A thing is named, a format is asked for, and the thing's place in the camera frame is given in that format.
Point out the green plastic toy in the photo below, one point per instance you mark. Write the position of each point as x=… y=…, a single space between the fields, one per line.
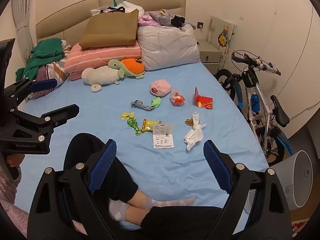
x=132 y=124

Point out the white plastic waste bin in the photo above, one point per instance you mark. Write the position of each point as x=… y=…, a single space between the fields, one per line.
x=297 y=180

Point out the grey pillow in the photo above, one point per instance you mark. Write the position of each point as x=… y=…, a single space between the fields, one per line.
x=167 y=47

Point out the red cardboard box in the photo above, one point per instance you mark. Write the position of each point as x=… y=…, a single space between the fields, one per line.
x=203 y=101

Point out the white lion print board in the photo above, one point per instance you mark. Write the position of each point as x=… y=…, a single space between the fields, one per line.
x=220 y=30

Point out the wall socket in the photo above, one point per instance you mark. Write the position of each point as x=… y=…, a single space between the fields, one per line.
x=200 y=25

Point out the person's left hand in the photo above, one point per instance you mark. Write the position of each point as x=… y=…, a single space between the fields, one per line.
x=15 y=160

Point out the orange snack wrapper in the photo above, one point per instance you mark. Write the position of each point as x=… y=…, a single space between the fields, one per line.
x=178 y=99

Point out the small green toy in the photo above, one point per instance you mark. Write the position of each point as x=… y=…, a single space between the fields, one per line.
x=147 y=105

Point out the blue bed sheet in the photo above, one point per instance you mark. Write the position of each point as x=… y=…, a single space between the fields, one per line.
x=175 y=167

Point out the white seal plush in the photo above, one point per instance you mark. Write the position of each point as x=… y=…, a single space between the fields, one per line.
x=102 y=75

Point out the striped cloth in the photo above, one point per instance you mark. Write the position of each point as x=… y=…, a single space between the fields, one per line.
x=50 y=72

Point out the person's right leg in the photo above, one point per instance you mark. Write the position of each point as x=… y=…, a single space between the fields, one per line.
x=180 y=222

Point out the brown paper bag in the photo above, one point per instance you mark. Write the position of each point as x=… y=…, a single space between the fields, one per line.
x=110 y=30

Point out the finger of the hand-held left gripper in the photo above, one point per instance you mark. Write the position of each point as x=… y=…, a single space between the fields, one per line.
x=42 y=85
x=60 y=113

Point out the white and blue bicycle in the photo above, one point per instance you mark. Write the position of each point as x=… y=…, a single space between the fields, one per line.
x=260 y=90

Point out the yellow snack packet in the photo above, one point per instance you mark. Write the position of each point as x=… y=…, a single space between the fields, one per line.
x=148 y=125

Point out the person's left forearm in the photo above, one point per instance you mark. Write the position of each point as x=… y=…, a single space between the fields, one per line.
x=10 y=205

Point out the grey window curtain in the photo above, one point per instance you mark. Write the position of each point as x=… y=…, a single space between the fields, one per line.
x=23 y=17

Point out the white paper card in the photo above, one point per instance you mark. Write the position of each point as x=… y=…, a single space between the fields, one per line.
x=163 y=137

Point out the pink rolled sock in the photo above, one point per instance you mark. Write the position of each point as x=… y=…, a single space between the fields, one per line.
x=161 y=86

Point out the pink striped pillow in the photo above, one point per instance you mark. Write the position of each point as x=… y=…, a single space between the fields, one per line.
x=100 y=57

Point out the pink purple jacket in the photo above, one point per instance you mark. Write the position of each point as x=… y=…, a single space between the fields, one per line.
x=147 y=20

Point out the green garment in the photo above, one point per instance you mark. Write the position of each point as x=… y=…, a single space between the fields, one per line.
x=45 y=51

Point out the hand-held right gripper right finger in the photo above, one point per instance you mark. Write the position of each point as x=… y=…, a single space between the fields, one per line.
x=217 y=167

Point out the white crumpled tissue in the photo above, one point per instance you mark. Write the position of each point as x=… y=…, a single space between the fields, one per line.
x=193 y=133

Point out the yellow ribbon bow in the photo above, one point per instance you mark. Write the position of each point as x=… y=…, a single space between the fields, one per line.
x=128 y=115

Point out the white nightstand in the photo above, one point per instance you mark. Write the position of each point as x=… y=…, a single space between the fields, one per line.
x=208 y=47

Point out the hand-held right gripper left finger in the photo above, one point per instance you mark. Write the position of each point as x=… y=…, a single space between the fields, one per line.
x=102 y=165

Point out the turtle plush orange shell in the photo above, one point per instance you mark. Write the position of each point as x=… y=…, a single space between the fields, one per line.
x=132 y=66

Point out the black cloth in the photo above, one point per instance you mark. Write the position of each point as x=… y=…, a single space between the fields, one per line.
x=178 y=20

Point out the beige bed headboard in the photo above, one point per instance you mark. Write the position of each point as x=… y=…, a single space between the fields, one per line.
x=75 y=12

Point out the small brown pretzel item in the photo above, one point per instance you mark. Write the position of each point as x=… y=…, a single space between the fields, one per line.
x=189 y=122

